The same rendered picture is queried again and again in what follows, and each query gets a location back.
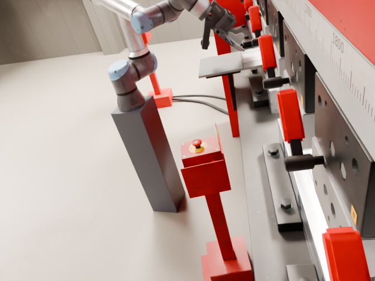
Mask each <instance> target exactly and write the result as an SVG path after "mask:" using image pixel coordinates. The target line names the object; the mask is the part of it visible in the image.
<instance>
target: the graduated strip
mask: <svg viewBox="0 0 375 281"><path fill-rule="evenodd" d="M284 2H285V3H286V4H287V6H288V7H289V9H290V10H291V11H292V12H293V14H294V15H295V16H296V18H297V19H298V20H299V22H300V23H301V24H302V26H303V27H304V29H305V30H306V31H307V32H308V34H309V35H310V36H311V38H312V39H313V40H314V42H315V43H316V44H317V46H318V47H319V49H321V51H322V52H323V54H324V55H325V56H326V58H327V59H328V60H329V61H330V63H331V64H332V65H333V67H334V68H335V70H336V71H337V72H338V74H339V75H340V76H341V77H342V79H343V80H344V81H345V83H346V84H347V85H348V87H349V88H350V90H351V91H352V92H353V94H354V95H355V96H356V97H357V99H358V100H359V101H360V103H361V104H362V105H363V107H364V108H365V110H366V111H367V112H368V114H369V115H370V116H371V117H372V119H373V120H374V121H375V69H374V68H373V67H371V65H370V64H369V63H367V62H366V60H365V59H364V58H362V57H361V55H360V54H359V53H357V52H356V50H355V49H354V48H352V47H351V45H350V44H348V43H347V42H346V40H345V39H343V38H342V37H341V35H340V34H338V33H337V32H336V30H335V29H333V28H332V26H331V25H330V24H328V23H327V21H326V20H324V19H323V18H322V16H321V15H319V14H318V13H317V11H316V10H314V9H313V8H312V6H311V5H309V4H308V3H307V1H305V0H284Z"/></svg>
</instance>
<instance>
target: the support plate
mask: <svg viewBox="0 0 375 281"><path fill-rule="evenodd" d="M257 51H260V49H259V47H258V48H254V49H249V50H245V52H243V51H242V55H243V54H248V53H252V52H257ZM243 65H244V68H243ZM243 65H242V59H241V52H240V51H238V52H232V53H229V54H223V55H218V56H212V57H207V58H203V59H200V66H199V76H198V77H199V78H203V77H209V76H215V75H221V74H227V73H230V72H236V71H242V70H248V69H254V68H258V67H263V66H262V60H257V61H251V62H245V63H244V64H243Z"/></svg>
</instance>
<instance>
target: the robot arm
mask: <svg viewBox="0 0 375 281"><path fill-rule="evenodd" d="M90 1H91V2H93V3H94V4H97V5H102V6H104V7H106V8H108V9H109V10H111V11H113V12H115V13H116V14H117V17H118V20H119V23H120V26H121V29H122V32H123V35H124V38H125V41H126V43H127V46H128V49H129V53H128V58H129V60H128V61H127V60H120V61H117V62H115V63H113V64H112V65H111V66H110V67H109V68H108V75H109V79H110V81H111V82H112V85H113V87H114V90H115V92H116V94H117V106H118V109H119V110H120V111H122V112H130V111H133V110H136V109H138V108H140V107H141V106H142V105H143V104H144V103H145V102H146V100H145V97H144V96H143V95H142V93H141V92H140V91H139V89H138V87H137V85H136V82H138V81H140V80H141V79H143V78H145V77H146V76H149V75H151V74H152V73H153V72H155V71H156V69H157V65H158V63H157V58H156V56H155V55H154V53H153V52H152V51H150V50H149V48H147V47H146V46H145V44H144V41H143V38H142V35H141V34H143V33H145V32H149V31H151V30H152V29H154V28H156V27H158V26H160V25H163V24H164V23H173V22H174V21H175V20H177V19H178V17H179V15H180V14H181V13H182V12H183V10H184V9H186V10H187V11H188V12H190V13H191V14H192V15H193V16H195V17H196V18H199V20H201V21H202V20H203V19H205V22H204V30H203V39H202V40H201V43H200V44H201V48H202V49H203V50H207V49H208V47H209V45H210V41H209V37H210V30H213V31H214V32H215V33H216V34H217V35H218V36H219V37H221V38H222V39H223V40H224V41H225V42H227V43H228V44H230V45H231V46H233V47H234V48H235V49H237V50H239V51H243V52H245V50H244V49H243V48H242V47H241V46H244V44H243V43H242V41H243V39H244V34H243V33H242V32H243V28H241V27H239V28H237V29H233V26H234V25H235V23H236V22H237V21H236V18H235V15H234V14H232V13H231V12H230V11H229V10H228V9H227V8H225V7H224V8H223V7H222V6H221V5H219V4H218V3H217V2H216V0H212V2H211V3H209V0H164V1H162V2H160V3H158V4H155V5H153V6H151V7H145V6H143V5H141V4H139V3H137V2H136V1H134V0H90ZM209 13H211V14H209Z"/></svg>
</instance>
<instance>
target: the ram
mask: <svg viewBox="0 0 375 281"><path fill-rule="evenodd" d="M273 1H274V3H275V5H276V6H277V8H278V10H279V11H280V12H281V14H282V16H283V17H284V19H285V21H286V22H287V24H288V25H289V27H290V29H291V30H292V32H293V33H294V35H295V36H296V38H297V39H298V41H299V43H300V44H301V46H302V48H303V49H304V50H305V52H306V54H307V55H308V57H309V59H310V60H311V62H312V63H313V65H314V66H315V68H316V69H317V71H318V73H319V74H320V76H321V77H322V79H323V80H324V82H325V83H326V85H327V87H328V88H329V90H330V92H331V93H332V95H333V96H334V98H335V100H336V101H337V103H338V104H339V106H340V107H341V109H342V111H343V112H344V114H345V115H346V117H347V118H348V120H349V121H350V123H351V125H352V126H353V128H354V130H355V131H356V132H357V134H358V136H359V137H360V139H361V141H362V142H363V144H364V145H365V147H366V148H367V150H368V152H369V153H370V155H371V156H372V158H373V159H374V161H375V121H374V120H373V119H372V117H371V116H370V115H369V114H368V112H367V111H366V110H365V108H364V107H363V105H362V104H361V103H360V101H359V100H358V99H357V97H356V96H355V95H354V94H353V92H352V91H351V90H350V88H349V87H348V85H347V84H346V83H345V81H344V80H343V79H342V77H341V76H340V75H339V74H338V72H337V71H336V70H335V68H334V67H333V65H332V64H331V63H330V61H329V60H328V59H327V58H326V56H325V55H324V54H323V52H322V51H321V49H319V47H318V46H317V44H316V43H315V42H314V40H313V39H312V38H311V36H310V35H309V34H308V32H307V31H306V30H305V29H304V27H303V26H302V24H301V23H300V22H299V20H298V19H297V18H296V16H295V15H294V14H293V12H292V11H291V10H290V9H289V7H288V6H287V4H286V3H285V2H284V0H273ZM305 1H307V3H308V4H309V5H311V6H312V8H313V9H314V10H316V11H317V13H318V14H319V15H321V16H322V18H323V19H324V20H326V21H327V23H328V24H330V25H331V26H332V28H333V29H335V30H336V32H337V33H338V34H340V35H341V37H342V38H343V39H345V40H346V42H347V43H348V44H350V45H351V47H352V48H354V49H355V50H356V52H357V53H359V54H360V55H361V57H362V58H364V59H365V60H366V62H367V63H369V64H370V65H371V67H373V68H374V69H375V0H305Z"/></svg>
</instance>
